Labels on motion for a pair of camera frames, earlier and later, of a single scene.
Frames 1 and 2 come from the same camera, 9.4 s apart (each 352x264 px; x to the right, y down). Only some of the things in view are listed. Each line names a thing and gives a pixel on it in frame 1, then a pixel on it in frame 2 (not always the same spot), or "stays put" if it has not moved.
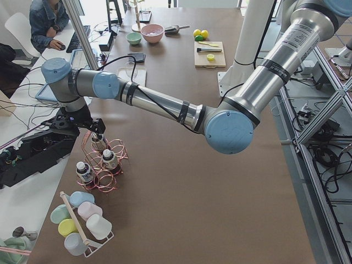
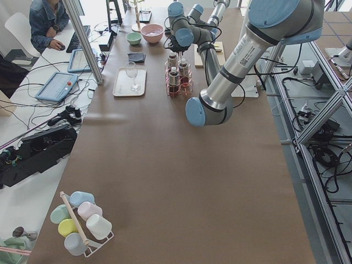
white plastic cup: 99,226 stays put
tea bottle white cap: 108,154 to 172,59
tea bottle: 84,174 to 183,71
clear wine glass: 130,67 stays put
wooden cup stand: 137,27 stays put
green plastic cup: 59,213 stays put
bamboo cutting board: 201,59 stays put
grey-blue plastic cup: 74,245 stays put
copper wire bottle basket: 103,159 to 179,78
